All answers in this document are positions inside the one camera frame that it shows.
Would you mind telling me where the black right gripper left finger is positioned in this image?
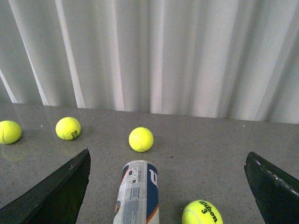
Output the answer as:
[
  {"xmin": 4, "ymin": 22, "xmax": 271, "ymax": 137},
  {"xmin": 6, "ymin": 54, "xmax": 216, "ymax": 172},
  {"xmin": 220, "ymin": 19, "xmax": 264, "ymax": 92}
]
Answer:
[{"xmin": 0, "ymin": 149, "xmax": 91, "ymax": 224}]

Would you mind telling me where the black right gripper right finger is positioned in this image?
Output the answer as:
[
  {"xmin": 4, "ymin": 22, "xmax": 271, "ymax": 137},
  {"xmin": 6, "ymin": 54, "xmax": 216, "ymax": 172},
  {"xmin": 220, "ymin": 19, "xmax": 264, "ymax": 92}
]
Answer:
[{"xmin": 244, "ymin": 152, "xmax": 299, "ymax": 224}]

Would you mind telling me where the Wilson tennis ball can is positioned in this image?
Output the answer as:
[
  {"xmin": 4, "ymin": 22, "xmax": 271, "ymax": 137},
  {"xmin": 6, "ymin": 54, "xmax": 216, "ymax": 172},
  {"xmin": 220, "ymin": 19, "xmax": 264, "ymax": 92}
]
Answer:
[{"xmin": 113, "ymin": 160, "xmax": 160, "ymax": 224}]

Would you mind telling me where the yellow tennis ball black print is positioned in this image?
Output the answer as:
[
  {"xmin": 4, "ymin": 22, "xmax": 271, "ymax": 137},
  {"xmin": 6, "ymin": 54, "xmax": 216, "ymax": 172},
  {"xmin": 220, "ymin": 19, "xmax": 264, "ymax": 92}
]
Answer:
[{"xmin": 56, "ymin": 117, "xmax": 81, "ymax": 140}]

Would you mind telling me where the tennis ball with Wilson 3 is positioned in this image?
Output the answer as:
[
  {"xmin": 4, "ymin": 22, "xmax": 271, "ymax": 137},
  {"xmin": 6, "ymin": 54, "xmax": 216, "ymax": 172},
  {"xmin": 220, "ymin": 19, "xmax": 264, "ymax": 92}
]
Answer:
[{"xmin": 182, "ymin": 200, "xmax": 223, "ymax": 224}]

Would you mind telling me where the yellow tennis ball curved seam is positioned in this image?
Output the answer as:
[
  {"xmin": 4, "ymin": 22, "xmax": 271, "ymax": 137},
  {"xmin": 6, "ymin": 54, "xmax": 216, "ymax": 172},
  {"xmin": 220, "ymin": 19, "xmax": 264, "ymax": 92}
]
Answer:
[{"xmin": 0, "ymin": 120, "xmax": 22, "ymax": 145}]

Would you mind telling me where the plain yellow tennis ball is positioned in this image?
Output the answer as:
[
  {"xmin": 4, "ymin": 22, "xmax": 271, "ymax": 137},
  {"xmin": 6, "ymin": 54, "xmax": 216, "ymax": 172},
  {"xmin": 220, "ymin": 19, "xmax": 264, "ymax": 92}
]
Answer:
[{"xmin": 128, "ymin": 127, "xmax": 154, "ymax": 153}]

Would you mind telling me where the white pleated curtain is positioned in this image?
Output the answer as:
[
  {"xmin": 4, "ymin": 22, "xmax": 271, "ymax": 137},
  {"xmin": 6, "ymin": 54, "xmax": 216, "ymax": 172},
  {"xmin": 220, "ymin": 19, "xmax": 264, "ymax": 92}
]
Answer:
[{"xmin": 0, "ymin": 0, "xmax": 299, "ymax": 124}]

